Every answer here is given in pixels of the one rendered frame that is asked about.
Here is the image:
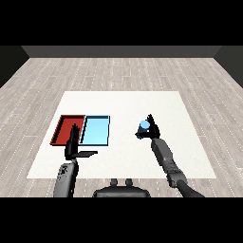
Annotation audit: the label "dark grey robot body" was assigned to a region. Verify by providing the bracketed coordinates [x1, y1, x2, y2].
[92, 178, 152, 198]

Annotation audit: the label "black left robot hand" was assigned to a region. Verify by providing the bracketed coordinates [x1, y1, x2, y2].
[64, 123, 99, 161]

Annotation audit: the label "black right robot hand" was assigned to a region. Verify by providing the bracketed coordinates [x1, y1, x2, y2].
[135, 113, 161, 140]

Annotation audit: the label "small blue can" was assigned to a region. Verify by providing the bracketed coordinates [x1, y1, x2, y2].
[138, 120, 151, 135]

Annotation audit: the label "light blue open box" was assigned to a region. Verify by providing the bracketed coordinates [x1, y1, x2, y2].
[79, 115, 111, 147]

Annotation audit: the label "red open box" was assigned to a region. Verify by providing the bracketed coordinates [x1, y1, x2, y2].
[49, 114, 86, 147]

